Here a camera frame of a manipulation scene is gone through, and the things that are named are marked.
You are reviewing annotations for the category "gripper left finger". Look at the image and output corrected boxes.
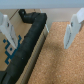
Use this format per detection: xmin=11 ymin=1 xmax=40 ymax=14
xmin=0 ymin=12 xmax=18 ymax=49

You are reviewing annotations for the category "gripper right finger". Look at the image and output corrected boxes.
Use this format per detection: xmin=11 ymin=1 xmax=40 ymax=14
xmin=63 ymin=7 xmax=84 ymax=50

